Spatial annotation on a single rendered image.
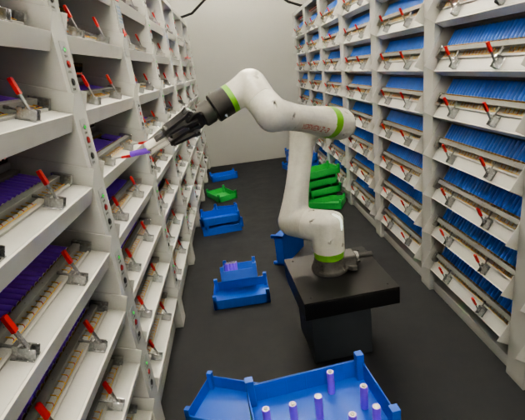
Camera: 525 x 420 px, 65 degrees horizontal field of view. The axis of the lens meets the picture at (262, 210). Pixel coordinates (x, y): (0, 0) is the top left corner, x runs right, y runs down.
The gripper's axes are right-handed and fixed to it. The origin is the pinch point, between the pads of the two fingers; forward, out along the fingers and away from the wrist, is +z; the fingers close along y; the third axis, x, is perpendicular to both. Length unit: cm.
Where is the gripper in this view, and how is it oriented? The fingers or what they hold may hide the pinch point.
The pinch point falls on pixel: (157, 143)
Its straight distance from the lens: 132.6
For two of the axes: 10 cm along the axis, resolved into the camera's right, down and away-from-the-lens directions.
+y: -1.3, -3.8, -9.2
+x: 5.4, 7.5, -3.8
